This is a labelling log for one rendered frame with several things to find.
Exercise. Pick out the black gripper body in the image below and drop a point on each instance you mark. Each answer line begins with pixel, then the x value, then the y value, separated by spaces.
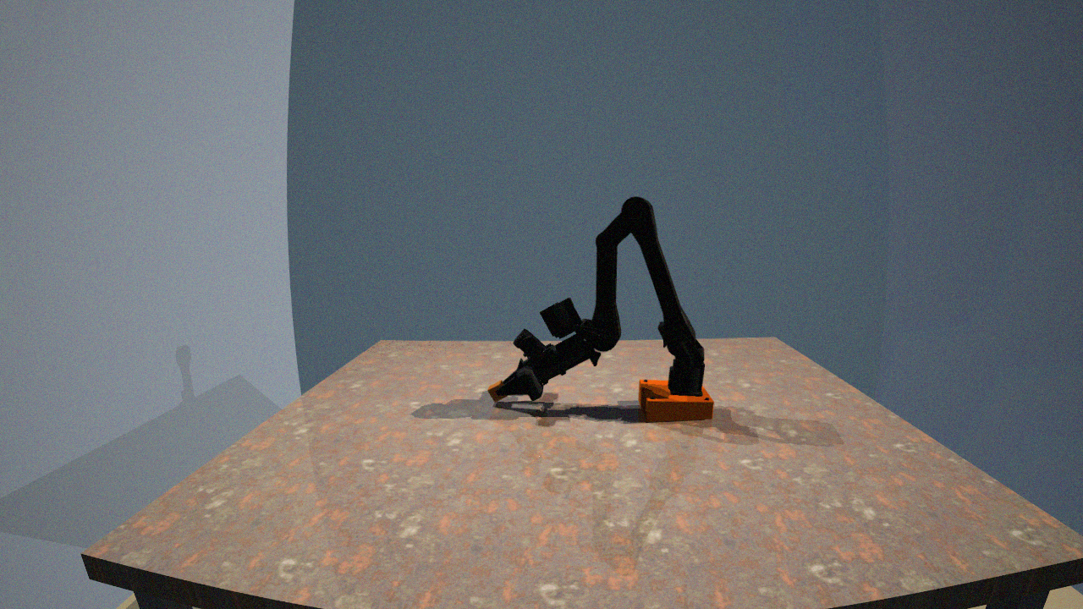
pixel 534 377

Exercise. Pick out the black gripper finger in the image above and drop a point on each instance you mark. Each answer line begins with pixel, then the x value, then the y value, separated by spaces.
pixel 512 387
pixel 512 375

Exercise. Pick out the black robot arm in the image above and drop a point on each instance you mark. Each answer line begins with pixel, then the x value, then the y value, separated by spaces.
pixel 604 330

